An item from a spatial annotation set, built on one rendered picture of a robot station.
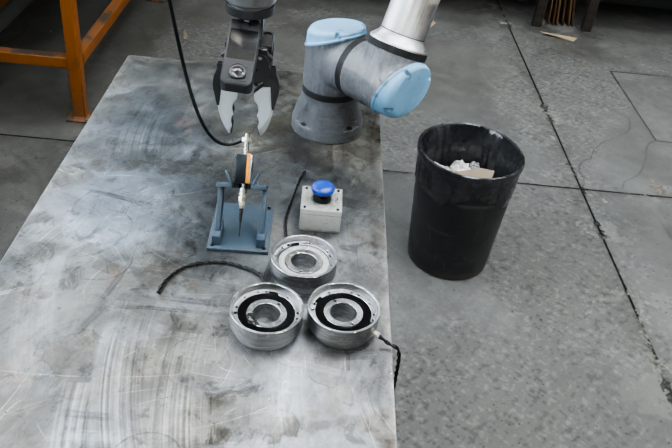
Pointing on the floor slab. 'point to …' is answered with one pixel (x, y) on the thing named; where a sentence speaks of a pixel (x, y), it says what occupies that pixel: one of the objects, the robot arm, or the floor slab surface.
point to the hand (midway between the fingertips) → (245, 129)
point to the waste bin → (460, 198)
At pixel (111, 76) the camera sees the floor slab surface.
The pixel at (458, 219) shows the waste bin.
